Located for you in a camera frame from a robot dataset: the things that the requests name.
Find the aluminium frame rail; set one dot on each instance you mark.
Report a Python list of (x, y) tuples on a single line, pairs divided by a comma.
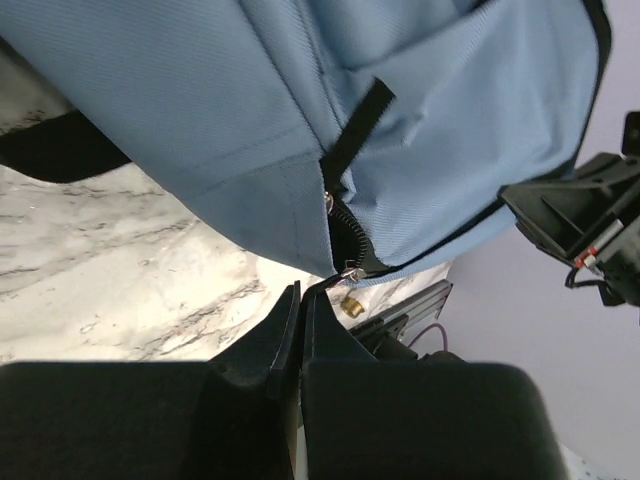
[(422, 306)]

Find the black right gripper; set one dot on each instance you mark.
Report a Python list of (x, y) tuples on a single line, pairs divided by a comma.
[(590, 220)]

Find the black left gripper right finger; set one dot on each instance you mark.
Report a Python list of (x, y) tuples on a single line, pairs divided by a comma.
[(366, 418)]

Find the blue student backpack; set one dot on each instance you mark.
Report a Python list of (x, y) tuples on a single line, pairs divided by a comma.
[(324, 135)]

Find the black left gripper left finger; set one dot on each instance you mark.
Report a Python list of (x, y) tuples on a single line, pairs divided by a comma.
[(231, 417)]

